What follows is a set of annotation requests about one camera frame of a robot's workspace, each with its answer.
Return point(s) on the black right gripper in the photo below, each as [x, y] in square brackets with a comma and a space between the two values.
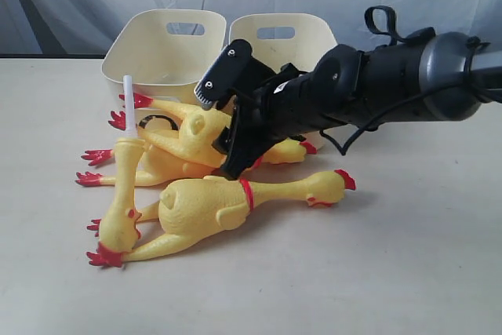
[273, 112]

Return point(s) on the headless yellow rubber chicken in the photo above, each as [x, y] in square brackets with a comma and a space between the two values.
[196, 133]

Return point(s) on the yellow rubber chicken red collar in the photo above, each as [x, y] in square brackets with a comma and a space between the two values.
[158, 166]

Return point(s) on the large yellow rubber chicken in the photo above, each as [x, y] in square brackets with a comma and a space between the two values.
[191, 210]

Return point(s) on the broken chicken head with squeaker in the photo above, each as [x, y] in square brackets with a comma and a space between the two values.
[117, 231]

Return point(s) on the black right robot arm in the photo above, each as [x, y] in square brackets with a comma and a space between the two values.
[422, 78]

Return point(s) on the cream bin black O mark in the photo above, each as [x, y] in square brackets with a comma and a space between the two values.
[165, 51]

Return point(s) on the cream bin black X mark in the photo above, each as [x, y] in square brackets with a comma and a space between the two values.
[281, 38]

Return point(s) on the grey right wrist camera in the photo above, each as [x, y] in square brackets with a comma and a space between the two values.
[225, 76]

